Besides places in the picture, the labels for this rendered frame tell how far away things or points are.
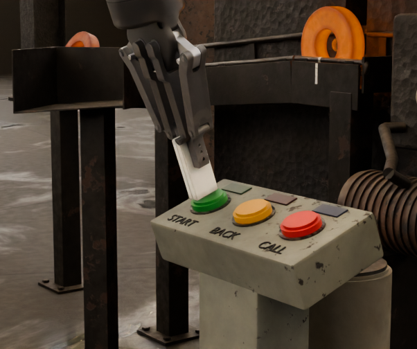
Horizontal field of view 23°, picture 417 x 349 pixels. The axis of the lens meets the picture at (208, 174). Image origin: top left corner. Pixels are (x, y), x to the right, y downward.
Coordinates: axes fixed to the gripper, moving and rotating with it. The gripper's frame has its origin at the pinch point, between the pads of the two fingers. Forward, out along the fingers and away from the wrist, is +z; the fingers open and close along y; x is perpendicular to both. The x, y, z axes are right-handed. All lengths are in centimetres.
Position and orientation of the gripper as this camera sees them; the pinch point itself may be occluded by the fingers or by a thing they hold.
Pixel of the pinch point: (194, 165)
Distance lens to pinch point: 107.4
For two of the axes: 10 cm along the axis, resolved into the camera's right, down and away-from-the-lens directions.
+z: 2.7, 9.0, 3.6
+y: -5.9, -1.4, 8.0
